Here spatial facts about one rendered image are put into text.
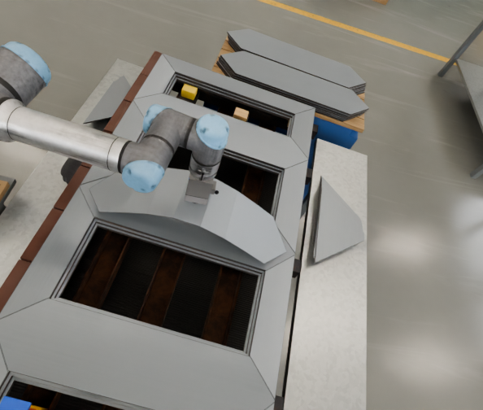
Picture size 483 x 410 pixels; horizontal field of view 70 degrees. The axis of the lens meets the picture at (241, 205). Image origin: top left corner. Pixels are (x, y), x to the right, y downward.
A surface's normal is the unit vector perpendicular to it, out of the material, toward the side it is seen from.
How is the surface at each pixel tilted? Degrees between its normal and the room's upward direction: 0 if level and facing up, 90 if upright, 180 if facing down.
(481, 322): 0
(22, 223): 0
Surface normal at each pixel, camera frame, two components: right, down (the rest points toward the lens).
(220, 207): 0.52, -0.40
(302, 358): 0.24, -0.52
